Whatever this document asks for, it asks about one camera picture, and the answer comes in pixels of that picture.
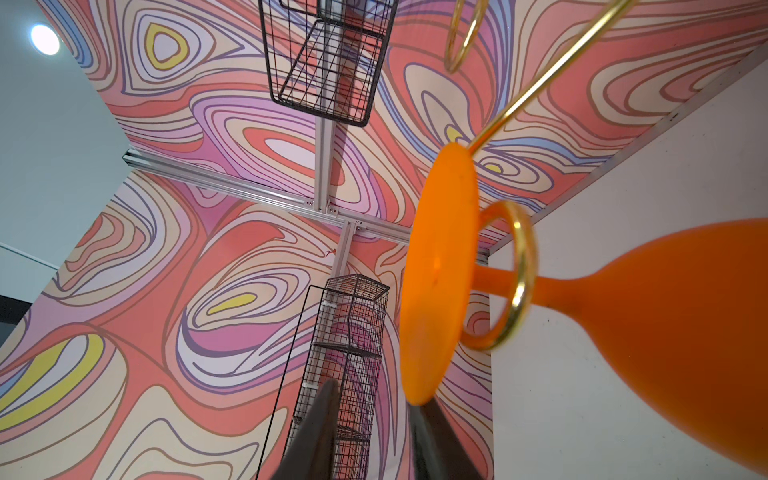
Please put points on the orange wine glass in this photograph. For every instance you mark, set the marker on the orange wine glass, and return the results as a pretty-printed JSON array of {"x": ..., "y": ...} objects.
[{"x": 682, "y": 319}]

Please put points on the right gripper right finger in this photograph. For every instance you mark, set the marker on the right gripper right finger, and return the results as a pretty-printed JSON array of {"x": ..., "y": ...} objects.
[{"x": 436, "y": 450}]

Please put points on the black wire basket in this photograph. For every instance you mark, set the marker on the black wire basket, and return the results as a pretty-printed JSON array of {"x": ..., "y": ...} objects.
[
  {"x": 337, "y": 336},
  {"x": 324, "y": 57}
]

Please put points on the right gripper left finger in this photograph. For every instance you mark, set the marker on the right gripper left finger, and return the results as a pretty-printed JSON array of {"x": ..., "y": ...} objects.
[{"x": 311, "y": 454}]

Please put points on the black wire basket left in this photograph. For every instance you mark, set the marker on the black wire basket left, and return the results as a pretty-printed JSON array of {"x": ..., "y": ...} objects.
[{"x": 337, "y": 336}]

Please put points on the gold wire glass rack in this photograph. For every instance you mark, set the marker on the gold wire glass rack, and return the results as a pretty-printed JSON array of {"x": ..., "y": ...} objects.
[{"x": 546, "y": 132}]

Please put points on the black wire basket back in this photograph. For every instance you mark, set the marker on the black wire basket back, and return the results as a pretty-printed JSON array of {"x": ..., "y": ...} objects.
[{"x": 324, "y": 57}]

